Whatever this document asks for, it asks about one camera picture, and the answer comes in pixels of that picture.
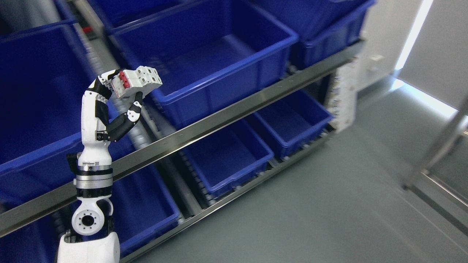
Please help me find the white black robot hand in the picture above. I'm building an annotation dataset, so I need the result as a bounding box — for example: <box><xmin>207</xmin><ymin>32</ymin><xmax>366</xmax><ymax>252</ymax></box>
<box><xmin>78</xmin><ymin>69</ymin><xmax>143</xmax><ymax>171</ymax></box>

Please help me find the grey circuit breaker red switch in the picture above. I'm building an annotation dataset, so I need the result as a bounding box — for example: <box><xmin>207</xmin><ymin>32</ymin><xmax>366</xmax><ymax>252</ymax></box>
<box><xmin>104</xmin><ymin>65</ymin><xmax>163</xmax><ymax>100</ymax></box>

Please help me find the metal shelf rack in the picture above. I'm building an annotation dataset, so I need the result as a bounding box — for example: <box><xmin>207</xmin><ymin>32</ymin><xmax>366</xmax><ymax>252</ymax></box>
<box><xmin>0</xmin><ymin>0</ymin><xmax>366</xmax><ymax>263</ymax></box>

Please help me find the large blue bin left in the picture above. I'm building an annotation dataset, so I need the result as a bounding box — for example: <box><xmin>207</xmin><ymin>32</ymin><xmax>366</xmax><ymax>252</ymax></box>
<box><xmin>0</xmin><ymin>22</ymin><xmax>136</xmax><ymax>205</ymax></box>

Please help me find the large blue bin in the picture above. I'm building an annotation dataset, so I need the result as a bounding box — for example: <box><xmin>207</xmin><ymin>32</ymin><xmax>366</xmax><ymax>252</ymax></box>
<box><xmin>111</xmin><ymin>0</ymin><xmax>299</xmax><ymax>129</ymax></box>
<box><xmin>0</xmin><ymin>22</ymin><xmax>136</xmax><ymax>205</ymax></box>

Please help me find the blue bin lower left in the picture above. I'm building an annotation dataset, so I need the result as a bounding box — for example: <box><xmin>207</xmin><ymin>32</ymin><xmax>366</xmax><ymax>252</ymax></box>
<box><xmin>0</xmin><ymin>166</ymin><xmax>180</xmax><ymax>263</ymax></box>

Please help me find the blue bin top centre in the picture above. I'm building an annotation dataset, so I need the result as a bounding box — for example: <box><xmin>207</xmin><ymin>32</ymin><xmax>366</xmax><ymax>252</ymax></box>
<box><xmin>55</xmin><ymin>0</ymin><xmax>205</xmax><ymax>35</ymax></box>

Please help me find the blue bin lower centre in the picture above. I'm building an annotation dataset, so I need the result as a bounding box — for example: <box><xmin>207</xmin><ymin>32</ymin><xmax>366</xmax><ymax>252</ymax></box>
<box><xmin>182</xmin><ymin>119</ymin><xmax>274</xmax><ymax>199</ymax></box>

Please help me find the large blue bin centre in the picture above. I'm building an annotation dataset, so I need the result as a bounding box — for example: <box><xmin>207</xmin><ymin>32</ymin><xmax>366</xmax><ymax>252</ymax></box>
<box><xmin>111</xmin><ymin>0</ymin><xmax>299</xmax><ymax>129</ymax></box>

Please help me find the blue bin lower right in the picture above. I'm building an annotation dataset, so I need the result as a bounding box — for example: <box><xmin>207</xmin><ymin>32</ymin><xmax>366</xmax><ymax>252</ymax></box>
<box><xmin>245</xmin><ymin>90</ymin><xmax>333</xmax><ymax>159</ymax></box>

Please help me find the blue bin upper right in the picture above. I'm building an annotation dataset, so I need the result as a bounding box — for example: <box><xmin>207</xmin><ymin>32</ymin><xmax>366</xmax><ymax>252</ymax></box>
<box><xmin>255</xmin><ymin>0</ymin><xmax>376</xmax><ymax>69</ymax></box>

